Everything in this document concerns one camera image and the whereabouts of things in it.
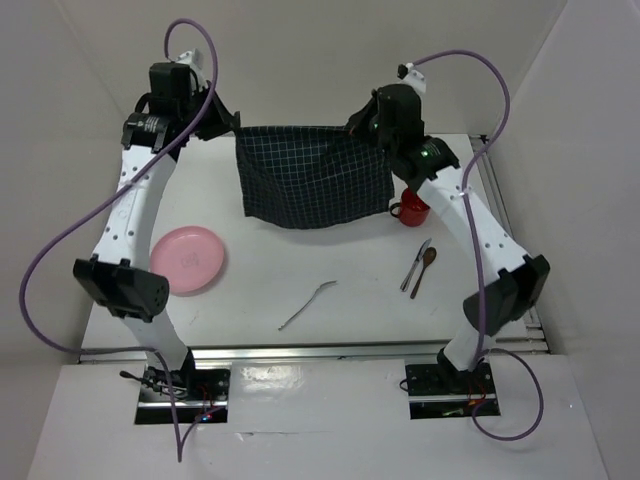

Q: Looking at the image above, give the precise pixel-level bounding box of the dark checkered cloth placemat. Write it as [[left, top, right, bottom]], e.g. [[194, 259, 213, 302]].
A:
[[234, 126, 394, 230]]

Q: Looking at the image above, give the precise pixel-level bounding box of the red enamel mug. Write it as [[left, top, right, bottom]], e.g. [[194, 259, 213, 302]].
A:
[[389, 188, 431, 227]]

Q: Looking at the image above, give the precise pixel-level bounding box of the pink plastic plate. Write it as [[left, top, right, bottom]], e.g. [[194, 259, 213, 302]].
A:
[[150, 226, 226, 295]]

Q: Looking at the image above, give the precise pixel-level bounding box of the silver metal fork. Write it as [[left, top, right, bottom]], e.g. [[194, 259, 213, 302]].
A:
[[277, 280, 338, 332]]

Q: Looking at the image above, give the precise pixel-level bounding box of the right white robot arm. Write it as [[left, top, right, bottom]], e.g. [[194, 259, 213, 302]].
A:
[[212, 82, 550, 392]]

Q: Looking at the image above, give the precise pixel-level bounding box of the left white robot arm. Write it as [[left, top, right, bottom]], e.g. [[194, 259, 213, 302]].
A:
[[73, 50, 223, 399]]

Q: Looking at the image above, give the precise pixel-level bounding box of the silver metal knife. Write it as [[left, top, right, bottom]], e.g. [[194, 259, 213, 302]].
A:
[[400, 238, 432, 292]]

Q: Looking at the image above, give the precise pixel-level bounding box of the brown wooden spoon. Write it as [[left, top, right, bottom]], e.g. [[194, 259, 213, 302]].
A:
[[410, 247, 437, 299]]

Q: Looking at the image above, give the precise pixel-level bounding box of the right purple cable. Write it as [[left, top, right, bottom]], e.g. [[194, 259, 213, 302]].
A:
[[412, 48, 545, 442]]

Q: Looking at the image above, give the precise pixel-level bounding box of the purple cable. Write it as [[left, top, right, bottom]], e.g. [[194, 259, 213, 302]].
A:
[[412, 48, 545, 442], [18, 18, 220, 464]]

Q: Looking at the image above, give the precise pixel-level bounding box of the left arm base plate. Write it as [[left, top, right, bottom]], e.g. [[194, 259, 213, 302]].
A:
[[119, 368, 231, 425]]

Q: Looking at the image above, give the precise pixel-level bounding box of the aluminium rail frame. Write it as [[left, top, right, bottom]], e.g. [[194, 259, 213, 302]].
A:
[[77, 132, 551, 364]]

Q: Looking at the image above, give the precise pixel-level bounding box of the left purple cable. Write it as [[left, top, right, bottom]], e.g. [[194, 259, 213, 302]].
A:
[[18, 18, 220, 464]]

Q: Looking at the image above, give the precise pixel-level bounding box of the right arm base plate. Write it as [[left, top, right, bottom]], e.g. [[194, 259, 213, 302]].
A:
[[399, 362, 501, 420]]

